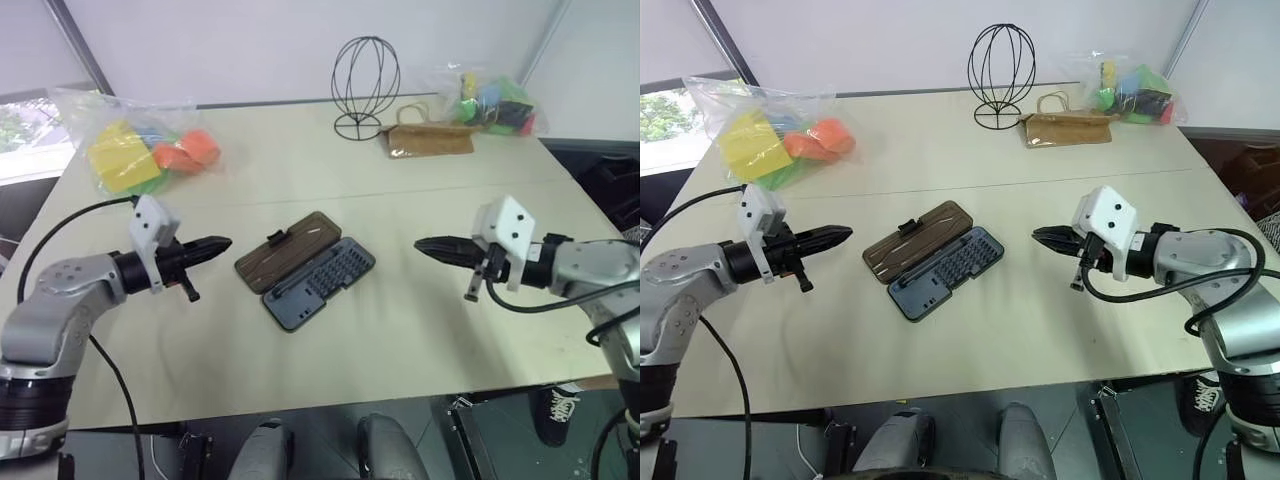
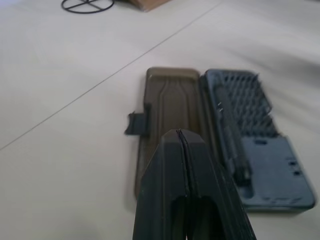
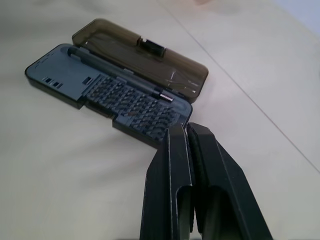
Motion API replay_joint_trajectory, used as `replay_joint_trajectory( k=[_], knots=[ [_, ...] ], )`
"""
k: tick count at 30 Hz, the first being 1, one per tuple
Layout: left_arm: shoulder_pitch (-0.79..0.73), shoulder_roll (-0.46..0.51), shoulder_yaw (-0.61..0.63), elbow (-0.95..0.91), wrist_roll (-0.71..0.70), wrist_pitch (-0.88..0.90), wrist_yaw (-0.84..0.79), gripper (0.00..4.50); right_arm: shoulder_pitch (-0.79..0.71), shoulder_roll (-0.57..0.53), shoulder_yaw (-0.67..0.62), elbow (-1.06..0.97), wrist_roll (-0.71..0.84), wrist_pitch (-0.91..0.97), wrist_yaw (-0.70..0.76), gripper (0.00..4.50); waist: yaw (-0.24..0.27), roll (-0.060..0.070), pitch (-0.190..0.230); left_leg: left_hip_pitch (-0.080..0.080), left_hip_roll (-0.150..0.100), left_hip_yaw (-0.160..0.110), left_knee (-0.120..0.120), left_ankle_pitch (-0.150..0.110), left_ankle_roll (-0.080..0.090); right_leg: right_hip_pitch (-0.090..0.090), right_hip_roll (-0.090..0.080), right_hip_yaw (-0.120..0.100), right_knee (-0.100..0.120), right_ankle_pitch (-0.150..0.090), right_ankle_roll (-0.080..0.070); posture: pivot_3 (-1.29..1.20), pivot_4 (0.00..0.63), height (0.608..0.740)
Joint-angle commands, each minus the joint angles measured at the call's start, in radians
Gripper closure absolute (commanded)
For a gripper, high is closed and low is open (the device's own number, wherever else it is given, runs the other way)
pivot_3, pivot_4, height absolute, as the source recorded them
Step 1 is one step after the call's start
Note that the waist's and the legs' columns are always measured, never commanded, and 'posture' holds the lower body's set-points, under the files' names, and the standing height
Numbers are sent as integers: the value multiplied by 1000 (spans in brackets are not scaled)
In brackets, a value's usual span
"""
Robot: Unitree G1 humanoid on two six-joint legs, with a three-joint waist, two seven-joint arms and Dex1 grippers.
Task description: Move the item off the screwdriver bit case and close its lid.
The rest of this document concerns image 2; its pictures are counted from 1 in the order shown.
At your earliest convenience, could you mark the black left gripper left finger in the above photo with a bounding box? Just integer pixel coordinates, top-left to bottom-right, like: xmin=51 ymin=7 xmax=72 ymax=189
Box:
xmin=132 ymin=128 xmax=188 ymax=240

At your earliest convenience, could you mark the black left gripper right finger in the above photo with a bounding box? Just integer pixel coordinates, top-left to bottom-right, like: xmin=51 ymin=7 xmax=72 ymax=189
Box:
xmin=179 ymin=128 xmax=258 ymax=240

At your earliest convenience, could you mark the black wire ring stand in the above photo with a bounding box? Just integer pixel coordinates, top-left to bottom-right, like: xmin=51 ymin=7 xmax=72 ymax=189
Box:
xmin=61 ymin=0 xmax=115 ymax=15

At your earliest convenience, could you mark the screwdriver bit case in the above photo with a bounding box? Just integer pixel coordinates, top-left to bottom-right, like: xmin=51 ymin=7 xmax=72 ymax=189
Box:
xmin=124 ymin=66 xmax=316 ymax=213

